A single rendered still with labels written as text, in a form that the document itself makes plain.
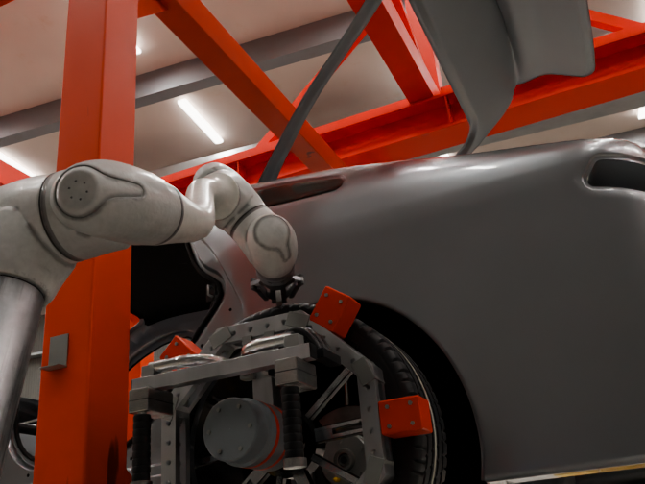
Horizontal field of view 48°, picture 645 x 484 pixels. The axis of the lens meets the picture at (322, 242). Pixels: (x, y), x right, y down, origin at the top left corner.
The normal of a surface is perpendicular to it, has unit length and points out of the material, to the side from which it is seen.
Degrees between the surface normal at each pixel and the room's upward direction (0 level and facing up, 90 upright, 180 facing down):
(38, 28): 180
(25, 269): 112
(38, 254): 104
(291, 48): 90
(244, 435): 90
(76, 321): 90
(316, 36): 90
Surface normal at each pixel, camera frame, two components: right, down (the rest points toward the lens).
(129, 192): 0.83, -0.18
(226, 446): -0.40, -0.34
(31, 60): 0.08, 0.91
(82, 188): -0.16, -0.16
